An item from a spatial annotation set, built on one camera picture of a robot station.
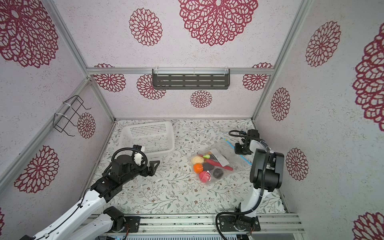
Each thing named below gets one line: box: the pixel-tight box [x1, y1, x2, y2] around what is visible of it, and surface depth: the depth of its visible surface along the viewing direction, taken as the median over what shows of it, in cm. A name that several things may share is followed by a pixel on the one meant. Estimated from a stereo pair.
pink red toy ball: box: [199, 170, 212, 183], surface depth 84 cm
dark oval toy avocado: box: [203, 162, 215, 171], surface depth 90 cm
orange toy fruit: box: [193, 163, 204, 174], surface depth 89 cm
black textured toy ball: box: [213, 168, 224, 180], surface depth 86 cm
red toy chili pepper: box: [204, 158, 234, 171], surface depth 92 cm
